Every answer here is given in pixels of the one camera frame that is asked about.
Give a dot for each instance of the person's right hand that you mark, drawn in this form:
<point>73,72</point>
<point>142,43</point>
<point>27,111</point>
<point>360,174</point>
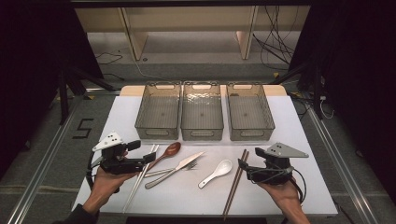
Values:
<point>285,196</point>

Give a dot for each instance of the black metal stand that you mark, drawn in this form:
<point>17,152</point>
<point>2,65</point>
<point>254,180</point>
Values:
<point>63,99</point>
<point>317,93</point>

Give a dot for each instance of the long aluminium floor rail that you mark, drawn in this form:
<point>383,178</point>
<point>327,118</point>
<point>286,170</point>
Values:
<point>342,174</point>
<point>40,174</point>

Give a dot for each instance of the black curtain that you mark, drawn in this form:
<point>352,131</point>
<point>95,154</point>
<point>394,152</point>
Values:
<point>31,62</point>
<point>358,62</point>

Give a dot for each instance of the light wooden desk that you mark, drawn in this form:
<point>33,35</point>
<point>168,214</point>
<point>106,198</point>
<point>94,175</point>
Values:
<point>186,18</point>

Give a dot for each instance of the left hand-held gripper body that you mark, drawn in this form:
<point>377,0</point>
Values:
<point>118,165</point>

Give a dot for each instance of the transparent grey plastic bin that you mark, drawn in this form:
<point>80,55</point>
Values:
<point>249,115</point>
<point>202,115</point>
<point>158,115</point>

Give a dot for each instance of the white ceramic spoon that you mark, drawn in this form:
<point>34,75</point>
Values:
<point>223,168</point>

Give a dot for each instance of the person's left hand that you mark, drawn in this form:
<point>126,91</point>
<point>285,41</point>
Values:
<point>104,183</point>

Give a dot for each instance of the silver metal table knife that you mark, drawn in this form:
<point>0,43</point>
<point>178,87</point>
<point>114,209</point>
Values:
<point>186,161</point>

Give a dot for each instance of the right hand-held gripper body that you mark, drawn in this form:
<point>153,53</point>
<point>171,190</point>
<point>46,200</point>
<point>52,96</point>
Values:
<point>277,168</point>

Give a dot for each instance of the short aluminium floor rail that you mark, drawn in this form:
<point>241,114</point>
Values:
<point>102,91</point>

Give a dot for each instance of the brown wooden spoon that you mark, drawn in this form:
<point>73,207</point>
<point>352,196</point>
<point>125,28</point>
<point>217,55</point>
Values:
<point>172,149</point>

